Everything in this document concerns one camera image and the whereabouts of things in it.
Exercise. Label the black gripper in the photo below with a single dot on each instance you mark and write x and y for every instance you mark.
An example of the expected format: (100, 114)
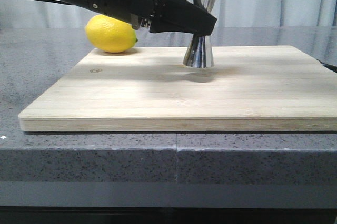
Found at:
(167, 15)

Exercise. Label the silver steel jigger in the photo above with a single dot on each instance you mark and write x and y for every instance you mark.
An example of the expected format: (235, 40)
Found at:
(199, 53)

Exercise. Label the yellow lemon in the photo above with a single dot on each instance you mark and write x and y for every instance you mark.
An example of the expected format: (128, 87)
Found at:
(109, 34)

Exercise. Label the grey curtain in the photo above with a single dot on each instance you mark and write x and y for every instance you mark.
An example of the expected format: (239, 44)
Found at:
(229, 13)

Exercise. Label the light wooden cutting board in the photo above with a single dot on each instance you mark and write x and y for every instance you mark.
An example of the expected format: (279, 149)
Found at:
(250, 88)

